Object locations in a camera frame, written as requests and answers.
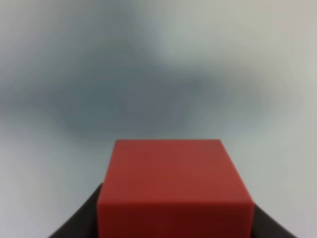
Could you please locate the red cube block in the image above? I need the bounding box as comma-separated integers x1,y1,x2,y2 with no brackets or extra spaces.
97,139,254,238

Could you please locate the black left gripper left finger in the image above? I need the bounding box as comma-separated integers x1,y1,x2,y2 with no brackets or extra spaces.
50,183,103,238

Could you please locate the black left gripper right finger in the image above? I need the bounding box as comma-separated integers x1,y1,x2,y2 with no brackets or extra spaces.
252,204,296,238

